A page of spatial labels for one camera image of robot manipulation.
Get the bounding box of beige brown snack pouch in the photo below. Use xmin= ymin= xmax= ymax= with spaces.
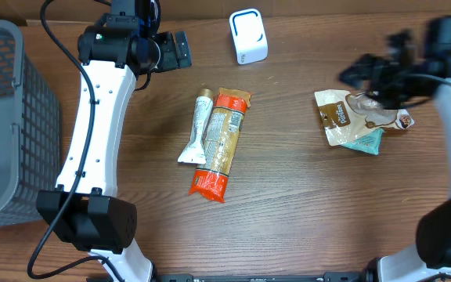
xmin=315 ymin=89 xmax=415 ymax=146

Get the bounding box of mint green wipes packet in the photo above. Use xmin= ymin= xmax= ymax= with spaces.
xmin=342 ymin=128 xmax=384 ymax=155

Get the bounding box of orange spaghetti pasta packet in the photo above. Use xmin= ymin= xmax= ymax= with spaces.
xmin=189 ymin=88 xmax=251 ymax=203

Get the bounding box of white gold-capped tube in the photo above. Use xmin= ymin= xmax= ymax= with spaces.
xmin=178 ymin=89 xmax=214 ymax=165

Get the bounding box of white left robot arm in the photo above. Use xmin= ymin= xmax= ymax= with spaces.
xmin=37 ymin=1 xmax=192 ymax=282

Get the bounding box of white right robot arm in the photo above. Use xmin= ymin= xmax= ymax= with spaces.
xmin=338 ymin=16 xmax=451 ymax=281

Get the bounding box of white barcode scanner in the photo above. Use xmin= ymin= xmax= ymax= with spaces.
xmin=229 ymin=9 xmax=269 ymax=65

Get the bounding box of grey plastic mesh basket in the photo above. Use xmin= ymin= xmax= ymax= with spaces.
xmin=0 ymin=20 xmax=61 ymax=227

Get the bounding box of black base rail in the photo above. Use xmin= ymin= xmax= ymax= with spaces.
xmin=86 ymin=272 xmax=435 ymax=282

